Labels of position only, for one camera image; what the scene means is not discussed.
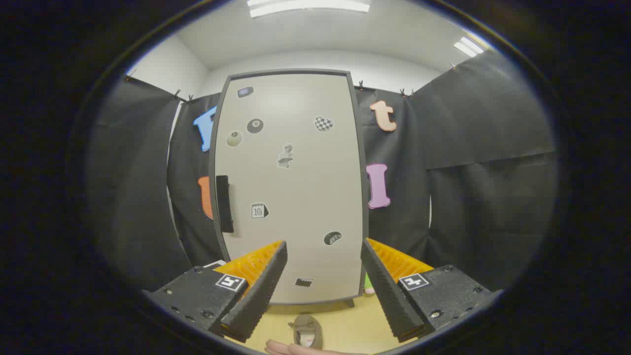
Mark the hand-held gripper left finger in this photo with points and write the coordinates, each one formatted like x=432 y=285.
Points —
x=266 y=291

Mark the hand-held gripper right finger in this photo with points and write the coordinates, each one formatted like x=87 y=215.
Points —
x=387 y=296

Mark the brown fuzzy shoe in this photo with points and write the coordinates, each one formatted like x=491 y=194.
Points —
x=306 y=328

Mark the grey shoe cabinet door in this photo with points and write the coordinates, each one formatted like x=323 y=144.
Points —
x=305 y=197

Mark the grey shoe cabinet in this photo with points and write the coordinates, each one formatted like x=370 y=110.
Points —
x=291 y=72

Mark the green plush toy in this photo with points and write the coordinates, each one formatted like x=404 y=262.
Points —
x=368 y=286

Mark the black backdrop cloth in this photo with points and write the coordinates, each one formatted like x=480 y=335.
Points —
x=468 y=148

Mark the long ceiling light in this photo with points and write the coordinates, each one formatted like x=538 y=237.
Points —
x=305 y=6

